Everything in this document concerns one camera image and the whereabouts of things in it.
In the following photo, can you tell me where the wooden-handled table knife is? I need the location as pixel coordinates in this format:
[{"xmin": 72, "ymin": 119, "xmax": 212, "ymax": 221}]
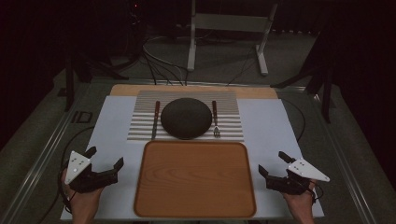
[{"xmin": 150, "ymin": 100, "xmax": 162, "ymax": 141}]

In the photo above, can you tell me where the white table sheet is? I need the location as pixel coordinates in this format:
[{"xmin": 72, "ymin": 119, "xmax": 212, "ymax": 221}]
[{"xmin": 60, "ymin": 95, "xmax": 325, "ymax": 222}]

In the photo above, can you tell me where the metal floor rail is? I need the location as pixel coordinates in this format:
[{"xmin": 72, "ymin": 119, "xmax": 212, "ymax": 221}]
[
  {"xmin": 0, "ymin": 81, "xmax": 92, "ymax": 224},
  {"xmin": 306, "ymin": 88, "xmax": 379, "ymax": 224}
]

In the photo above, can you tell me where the person's right hand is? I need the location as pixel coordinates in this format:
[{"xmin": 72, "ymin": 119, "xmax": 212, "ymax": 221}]
[{"xmin": 280, "ymin": 179, "xmax": 318, "ymax": 224}]

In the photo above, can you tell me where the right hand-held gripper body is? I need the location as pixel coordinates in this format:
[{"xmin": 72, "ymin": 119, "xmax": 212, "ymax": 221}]
[{"xmin": 264, "ymin": 157, "xmax": 331, "ymax": 196}]

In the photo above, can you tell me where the black floor cable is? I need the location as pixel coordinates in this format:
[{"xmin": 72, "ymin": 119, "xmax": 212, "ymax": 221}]
[
  {"xmin": 143, "ymin": 50, "xmax": 188, "ymax": 87},
  {"xmin": 226, "ymin": 43, "xmax": 260, "ymax": 87}
]

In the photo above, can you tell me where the wooden tray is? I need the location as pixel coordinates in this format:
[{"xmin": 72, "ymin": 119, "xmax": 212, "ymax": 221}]
[{"xmin": 134, "ymin": 140, "xmax": 258, "ymax": 219}]

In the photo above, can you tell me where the dark round plate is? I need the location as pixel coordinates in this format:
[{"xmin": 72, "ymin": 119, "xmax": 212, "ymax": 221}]
[{"xmin": 160, "ymin": 97, "xmax": 213, "ymax": 141}]

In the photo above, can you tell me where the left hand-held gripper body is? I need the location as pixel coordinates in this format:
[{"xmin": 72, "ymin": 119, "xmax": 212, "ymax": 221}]
[{"xmin": 64, "ymin": 150, "xmax": 120, "ymax": 194}]

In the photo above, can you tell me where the black tripod stand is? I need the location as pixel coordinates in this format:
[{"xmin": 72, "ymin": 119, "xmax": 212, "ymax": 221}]
[
  {"xmin": 63, "ymin": 50, "xmax": 131, "ymax": 113},
  {"xmin": 269, "ymin": 18, "xmax": 336, "ymax": 124}
]

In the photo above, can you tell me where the wooden-handled fork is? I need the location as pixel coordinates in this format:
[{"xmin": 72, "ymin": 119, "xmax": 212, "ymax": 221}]
[{"xmin": 211, "ymin": 100, "xmax": 222, "ymax": 139}]

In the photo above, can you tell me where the white floor cable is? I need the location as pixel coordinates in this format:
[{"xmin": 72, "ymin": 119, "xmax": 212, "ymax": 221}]
[{"xmin": 142, "ymin": 35, "xmax": 189, "ymax": 86}]

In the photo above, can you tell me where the white metal stand frame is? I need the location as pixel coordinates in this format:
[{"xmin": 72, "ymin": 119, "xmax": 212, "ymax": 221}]
[{"xmin": 186, "ymin": 0, "xmax": 279, "ymax": 77}]

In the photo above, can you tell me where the person's left hand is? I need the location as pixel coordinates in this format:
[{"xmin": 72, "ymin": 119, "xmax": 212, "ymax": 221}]
[{"xmin": 61, "ymin": 169, "xmax": 106, "ymax": 224}]

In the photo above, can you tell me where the striped placemat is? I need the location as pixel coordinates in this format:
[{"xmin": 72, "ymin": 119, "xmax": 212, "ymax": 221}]
[{"xmin": 126, "ymin": 90, "xmax": 245, "ymax": 142}]

